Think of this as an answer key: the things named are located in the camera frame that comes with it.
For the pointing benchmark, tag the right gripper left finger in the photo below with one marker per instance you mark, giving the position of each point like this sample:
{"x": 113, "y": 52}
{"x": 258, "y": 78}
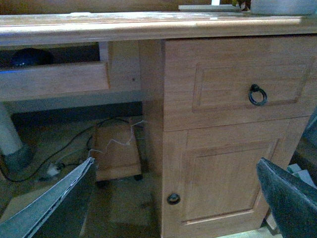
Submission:
{"x": 59, "y": 212}

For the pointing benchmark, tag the wooden keyboard tray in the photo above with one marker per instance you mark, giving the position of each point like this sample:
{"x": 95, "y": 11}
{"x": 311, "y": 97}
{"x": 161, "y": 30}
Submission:
{"x": 47, "y": 81}

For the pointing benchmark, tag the wooden cabinet drawer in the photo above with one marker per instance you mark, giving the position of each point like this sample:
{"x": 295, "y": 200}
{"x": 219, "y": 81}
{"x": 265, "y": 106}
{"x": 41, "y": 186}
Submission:
{"x": 207, "y": 81}

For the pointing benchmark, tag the wooden cabinet door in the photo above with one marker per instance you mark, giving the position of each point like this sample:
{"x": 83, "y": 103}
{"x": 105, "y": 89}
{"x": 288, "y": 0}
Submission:
{"x": 213, "y": 170}

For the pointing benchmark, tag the black round door knob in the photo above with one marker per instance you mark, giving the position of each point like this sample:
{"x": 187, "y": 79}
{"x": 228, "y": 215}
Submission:
{"x": 173, "y": 199}

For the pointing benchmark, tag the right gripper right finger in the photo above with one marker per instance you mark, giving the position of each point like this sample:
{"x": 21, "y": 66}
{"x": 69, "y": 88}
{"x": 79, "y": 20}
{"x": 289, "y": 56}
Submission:
{"x": 293, "y": 203}

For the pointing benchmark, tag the grey computer mouse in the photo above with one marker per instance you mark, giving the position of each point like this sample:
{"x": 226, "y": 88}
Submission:
{"x": 31, "y": 57}

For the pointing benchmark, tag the white post with grey base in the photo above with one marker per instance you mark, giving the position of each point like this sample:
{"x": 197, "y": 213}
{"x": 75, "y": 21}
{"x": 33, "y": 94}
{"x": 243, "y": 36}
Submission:
{"x": 17, "y": 154}

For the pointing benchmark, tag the small wooden rolling stand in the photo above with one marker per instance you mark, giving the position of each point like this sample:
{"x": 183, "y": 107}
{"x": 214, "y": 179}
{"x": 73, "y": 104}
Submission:
{"x": 115, "y": 150}

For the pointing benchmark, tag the black ring drawer pull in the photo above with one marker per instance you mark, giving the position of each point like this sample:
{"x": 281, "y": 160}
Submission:
{"x": 257, "y": 96}

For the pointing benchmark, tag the wooden desk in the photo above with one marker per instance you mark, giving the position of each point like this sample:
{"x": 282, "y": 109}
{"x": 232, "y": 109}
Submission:
{"x": 151, "y": 30}

